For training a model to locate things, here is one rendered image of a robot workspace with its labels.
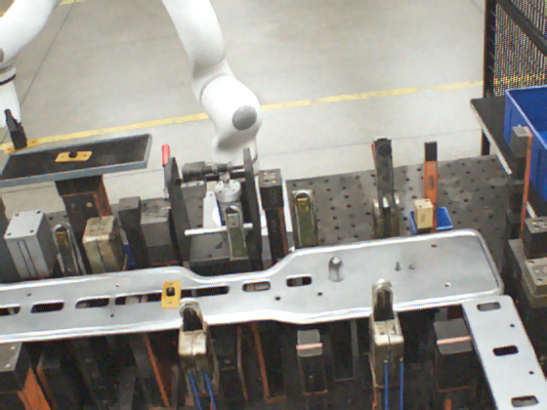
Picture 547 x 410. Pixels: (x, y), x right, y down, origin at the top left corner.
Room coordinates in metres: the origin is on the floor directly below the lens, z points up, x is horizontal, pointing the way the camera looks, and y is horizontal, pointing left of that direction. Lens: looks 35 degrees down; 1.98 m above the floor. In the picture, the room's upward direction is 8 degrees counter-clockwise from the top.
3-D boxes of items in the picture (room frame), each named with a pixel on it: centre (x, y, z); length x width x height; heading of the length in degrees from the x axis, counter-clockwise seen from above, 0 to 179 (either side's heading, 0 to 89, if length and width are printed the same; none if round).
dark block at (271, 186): (1.38, -0.01, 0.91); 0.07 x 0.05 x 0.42; 177
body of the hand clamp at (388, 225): (1.32, -0.25, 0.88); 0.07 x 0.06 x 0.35; 177
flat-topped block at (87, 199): (1.52, 0.43, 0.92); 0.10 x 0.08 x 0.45; 87
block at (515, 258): (1.13, -0.51, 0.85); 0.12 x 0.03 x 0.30; 177
